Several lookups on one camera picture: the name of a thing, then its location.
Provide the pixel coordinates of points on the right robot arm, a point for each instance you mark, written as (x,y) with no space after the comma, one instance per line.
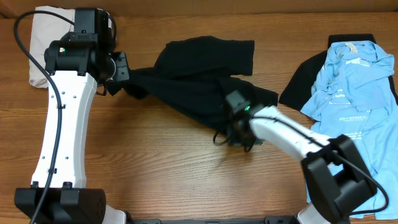
(337,179)

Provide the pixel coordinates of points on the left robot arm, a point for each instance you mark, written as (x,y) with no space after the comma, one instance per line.
(75,66)

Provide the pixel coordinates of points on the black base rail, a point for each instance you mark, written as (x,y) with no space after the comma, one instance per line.
(265,220)

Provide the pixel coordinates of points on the black t-shirt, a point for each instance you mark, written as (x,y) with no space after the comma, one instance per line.
(194,76)

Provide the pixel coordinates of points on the beige folded trousers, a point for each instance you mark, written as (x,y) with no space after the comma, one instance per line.
(45,29)

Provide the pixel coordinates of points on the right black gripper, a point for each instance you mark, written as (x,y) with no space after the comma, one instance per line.
(234,99)

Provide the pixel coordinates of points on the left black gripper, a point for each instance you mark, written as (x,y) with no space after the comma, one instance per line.
(122,66)

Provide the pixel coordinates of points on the light blue t-shirt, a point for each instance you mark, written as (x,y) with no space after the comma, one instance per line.
(352,96)

